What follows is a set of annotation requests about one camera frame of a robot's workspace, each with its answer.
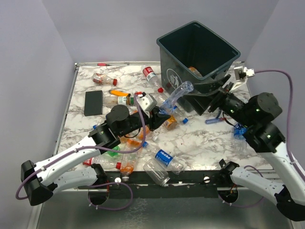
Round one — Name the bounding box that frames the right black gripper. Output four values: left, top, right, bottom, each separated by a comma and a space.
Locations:
183, 74, 254, 128

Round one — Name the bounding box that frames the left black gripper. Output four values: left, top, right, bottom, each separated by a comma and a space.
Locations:
119, 106, 171, 137

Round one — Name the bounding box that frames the crushed blue label bottle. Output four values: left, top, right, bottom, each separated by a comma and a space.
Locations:
159, 81, 194, 115

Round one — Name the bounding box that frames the pepsi label clear bottle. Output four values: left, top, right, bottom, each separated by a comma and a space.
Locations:
142, 142, 184, 175

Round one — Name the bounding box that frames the clear glass jar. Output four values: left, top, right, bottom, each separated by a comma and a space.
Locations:
143, 158, 170, 187

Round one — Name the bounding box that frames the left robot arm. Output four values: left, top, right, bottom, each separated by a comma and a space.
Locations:
15, 105, 170, 206

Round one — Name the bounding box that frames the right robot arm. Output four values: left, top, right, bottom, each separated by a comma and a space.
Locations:
184, 83, 305, 221

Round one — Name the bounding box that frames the orange bottle in bin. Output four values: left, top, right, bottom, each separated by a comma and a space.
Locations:
188, 67, 203, 78

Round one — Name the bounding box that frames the dark green plastic bin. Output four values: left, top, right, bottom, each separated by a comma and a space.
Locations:
156, 21, 241, 113

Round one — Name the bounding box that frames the orange juice small bottle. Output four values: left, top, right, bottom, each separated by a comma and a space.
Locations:
163, 115, 178, 130

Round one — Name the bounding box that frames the orange crushed bottle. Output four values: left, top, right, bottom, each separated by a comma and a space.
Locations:
138, 125, 153, 141

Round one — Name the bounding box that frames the blue screwdriver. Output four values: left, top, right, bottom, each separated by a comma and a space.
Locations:
205, 118, 226, 125

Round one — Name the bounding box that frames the red label clear bottle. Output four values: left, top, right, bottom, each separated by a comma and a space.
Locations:
142, 65, 161, 88

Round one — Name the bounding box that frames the orange utility knife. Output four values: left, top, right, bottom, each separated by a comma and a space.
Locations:
109, 90, 131, 97

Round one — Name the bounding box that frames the orange label large bottle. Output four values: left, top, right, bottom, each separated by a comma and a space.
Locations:
120, 139, 142, 182

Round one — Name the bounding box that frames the starbucks glass bottle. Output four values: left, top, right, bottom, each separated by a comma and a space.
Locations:
103, 96, 134, 106

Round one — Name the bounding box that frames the green crushed bottle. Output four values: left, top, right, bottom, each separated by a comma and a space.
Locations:
105, 146, 120, 157

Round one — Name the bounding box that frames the pepsi bottle right side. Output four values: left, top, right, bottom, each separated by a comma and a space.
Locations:
233, 123, 247, 154

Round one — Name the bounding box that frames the red label bottle front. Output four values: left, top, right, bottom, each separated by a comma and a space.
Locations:
82, 156, 121, 169

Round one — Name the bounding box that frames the black rectangular block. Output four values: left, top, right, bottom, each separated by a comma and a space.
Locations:
84, 90, 103, 116

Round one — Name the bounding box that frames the crushed bottle red cap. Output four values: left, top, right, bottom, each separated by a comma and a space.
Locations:
92, 73, 118, 86

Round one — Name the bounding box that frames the red marker pen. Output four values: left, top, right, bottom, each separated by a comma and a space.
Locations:
97, 62, 112, 66

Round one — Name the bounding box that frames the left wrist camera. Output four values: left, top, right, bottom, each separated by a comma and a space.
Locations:
134, 92, 157, 112

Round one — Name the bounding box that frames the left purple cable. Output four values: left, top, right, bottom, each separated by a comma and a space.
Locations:
15, 93, 147, 200

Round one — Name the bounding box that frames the purple cable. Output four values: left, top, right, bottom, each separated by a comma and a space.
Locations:
15, 93, 147, 200
254, 69, 305, 182

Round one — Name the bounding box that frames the black mounting rail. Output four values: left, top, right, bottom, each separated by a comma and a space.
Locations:
78, 170, 247, 198

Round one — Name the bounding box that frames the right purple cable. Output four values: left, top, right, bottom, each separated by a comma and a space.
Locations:
254, 69, 305, 182

